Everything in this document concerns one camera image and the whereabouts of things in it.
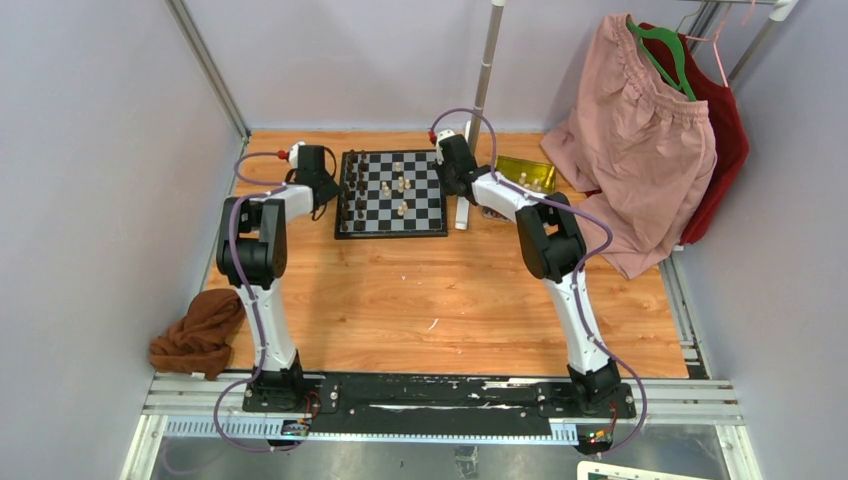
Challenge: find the black white chess board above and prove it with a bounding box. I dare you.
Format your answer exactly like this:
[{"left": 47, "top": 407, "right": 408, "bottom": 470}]
[{"left": 334, "top": 150, "right": 448, "bottom": 240}]

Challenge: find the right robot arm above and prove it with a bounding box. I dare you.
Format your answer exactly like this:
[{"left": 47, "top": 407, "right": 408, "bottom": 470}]
[{"left": 428, "top": 129, "right": 621, "bottom": 418}]

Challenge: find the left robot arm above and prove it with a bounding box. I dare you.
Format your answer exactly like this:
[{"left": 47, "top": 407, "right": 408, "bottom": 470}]
[{"left": 215, "top": 142, "right": 340, "bottom": 413}]

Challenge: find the yellow metal tin tray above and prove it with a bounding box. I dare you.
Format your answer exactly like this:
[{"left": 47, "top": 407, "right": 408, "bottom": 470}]
[{"left": 472, "top": 155, "right": 557, "bottom": 223}]

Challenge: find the silver rack pole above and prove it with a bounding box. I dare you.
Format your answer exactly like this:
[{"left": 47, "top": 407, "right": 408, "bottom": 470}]
[{"left": 466, "top": 0, "right": 506, "bottom": 152}]

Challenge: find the pink hanging garment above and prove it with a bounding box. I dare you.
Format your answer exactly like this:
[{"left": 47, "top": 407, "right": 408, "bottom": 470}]
[{"left": 540, "top": 14, "right": 717, "bottom": 279}]

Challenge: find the brown crumpled cloth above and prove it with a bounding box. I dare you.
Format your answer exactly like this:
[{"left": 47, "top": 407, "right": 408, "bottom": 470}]
[{"left": 148, "top": 288, "right": 246, "bottom": 381}]

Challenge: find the green clothes hanger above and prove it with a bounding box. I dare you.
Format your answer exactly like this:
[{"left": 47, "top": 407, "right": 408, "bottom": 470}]
[{"left": 626, "top": 18, "right": 698, "bottom": 103}]

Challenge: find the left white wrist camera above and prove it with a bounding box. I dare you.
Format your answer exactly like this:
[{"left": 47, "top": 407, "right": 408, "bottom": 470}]
[{"left": 276, "top": 141, "right": 306, "bottom": 167}]

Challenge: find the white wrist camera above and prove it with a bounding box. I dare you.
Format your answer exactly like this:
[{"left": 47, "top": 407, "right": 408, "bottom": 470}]
[
  {"left": 276, "top": 141, "right": 306, "bottom": 167},
  {"left": 428, "top": 129, "right": 457, "bottom": 147}
]

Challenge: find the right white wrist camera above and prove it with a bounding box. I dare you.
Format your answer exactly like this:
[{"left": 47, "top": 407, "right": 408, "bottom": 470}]
[{"left": 428, "top": 129, "right": 457, "bottom": 147}]

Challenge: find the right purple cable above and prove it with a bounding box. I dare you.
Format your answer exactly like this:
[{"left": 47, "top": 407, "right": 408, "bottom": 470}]
[{"left": 429, "top": 107, "right": 649, "bottom": 457}]

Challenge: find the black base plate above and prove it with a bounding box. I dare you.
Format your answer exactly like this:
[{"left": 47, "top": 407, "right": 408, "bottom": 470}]
[{"left": 242, "top": 372, "right": 637, "bottom": 438}]

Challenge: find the pink wire hanger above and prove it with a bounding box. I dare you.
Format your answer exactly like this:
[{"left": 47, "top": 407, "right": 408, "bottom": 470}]
[{"left": 678, "top": 0, "right": 758, "bottom": 88}]

